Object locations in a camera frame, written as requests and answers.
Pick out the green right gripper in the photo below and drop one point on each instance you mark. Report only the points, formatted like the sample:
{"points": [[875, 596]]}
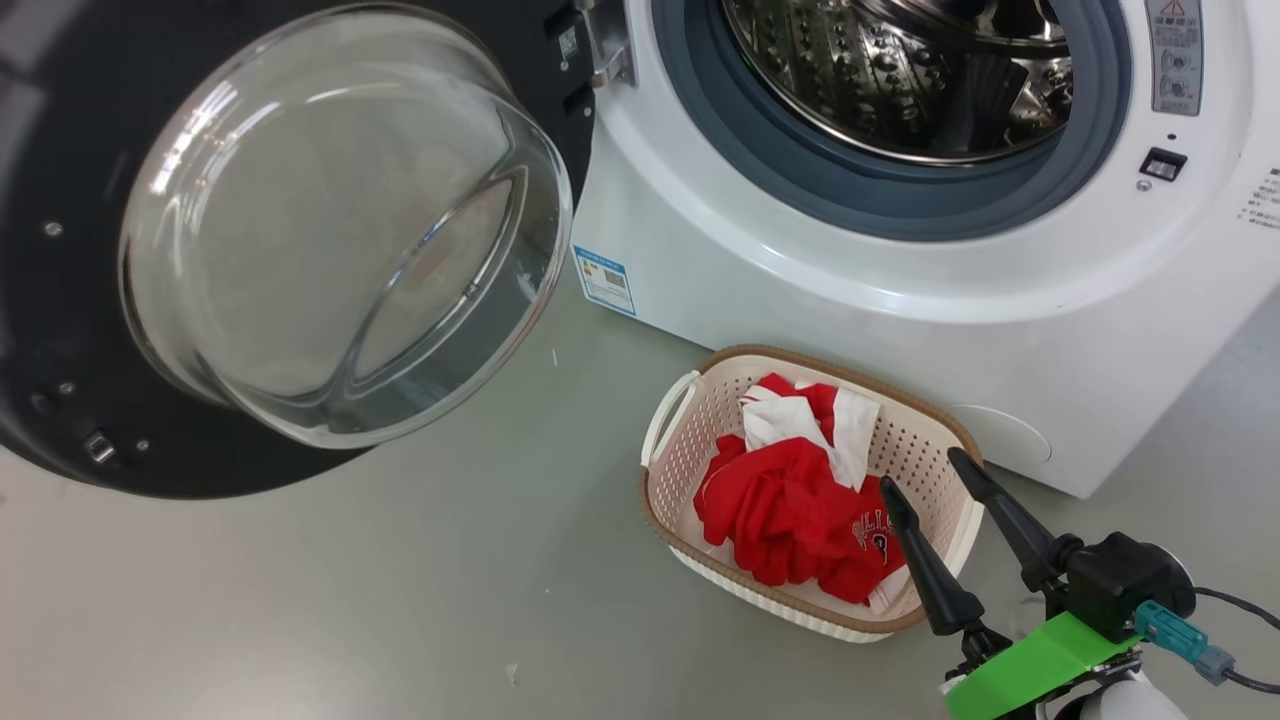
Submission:
{"points": [[1040, 665]]}

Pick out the red and white garment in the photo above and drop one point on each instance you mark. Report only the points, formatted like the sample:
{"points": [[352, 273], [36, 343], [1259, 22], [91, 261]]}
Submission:
{"points": [[790, 510]]}

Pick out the round glass washing machine door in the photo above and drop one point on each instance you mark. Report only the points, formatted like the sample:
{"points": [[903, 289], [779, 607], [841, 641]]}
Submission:
{"points": [[340, 230]]}

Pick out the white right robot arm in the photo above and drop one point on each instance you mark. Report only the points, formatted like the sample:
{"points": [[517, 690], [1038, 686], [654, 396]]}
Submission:
{"points": [[1130, 705]]}

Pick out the white front-load washing machine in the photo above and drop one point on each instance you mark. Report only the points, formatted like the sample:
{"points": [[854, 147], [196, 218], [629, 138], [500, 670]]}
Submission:
{"points": [[900, 290]]}

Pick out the cream perforated laundry basket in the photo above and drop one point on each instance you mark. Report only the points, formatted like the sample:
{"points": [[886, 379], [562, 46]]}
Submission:
{"points": [[690, 430]]}

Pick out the stainless steel washing machine drum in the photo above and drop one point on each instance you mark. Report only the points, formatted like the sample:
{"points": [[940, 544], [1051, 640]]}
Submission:
{"points": [[850, 70]]}

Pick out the metal door hinge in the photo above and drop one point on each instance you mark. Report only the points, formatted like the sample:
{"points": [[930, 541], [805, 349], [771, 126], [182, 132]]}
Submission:
{"points": [[608, 45]]}

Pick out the round white filter cover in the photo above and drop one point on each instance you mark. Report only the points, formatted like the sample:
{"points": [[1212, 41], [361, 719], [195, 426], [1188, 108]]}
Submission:
{"points": [[1005, 435]]}

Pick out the blue energy label sticker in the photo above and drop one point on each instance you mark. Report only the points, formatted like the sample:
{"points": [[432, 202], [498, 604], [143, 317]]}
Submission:
{"points": [[604, 281]]}

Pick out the grey warning label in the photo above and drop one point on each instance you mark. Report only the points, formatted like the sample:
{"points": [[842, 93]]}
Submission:
{"points": [[1176, 60]]}

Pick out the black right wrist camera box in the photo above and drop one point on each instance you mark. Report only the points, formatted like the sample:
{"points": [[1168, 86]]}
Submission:
{"points": [[1130, 585]]}

